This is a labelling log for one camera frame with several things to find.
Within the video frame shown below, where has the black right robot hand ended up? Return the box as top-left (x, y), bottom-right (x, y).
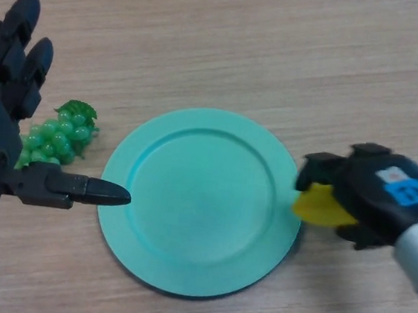
top-left (289, 135), bottom-right (418, 258)

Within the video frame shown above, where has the yellow starfruit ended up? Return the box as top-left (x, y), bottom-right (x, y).
top-left (290, 180), bottom-right (362, 232)

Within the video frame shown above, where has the green round plate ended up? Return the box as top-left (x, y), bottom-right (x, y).
top-left (89, 97), bottom-right (313, 309)

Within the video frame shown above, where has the green grape bunch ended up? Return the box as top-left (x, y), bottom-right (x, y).
top-left (13, 94), bottom-right (103, 179)

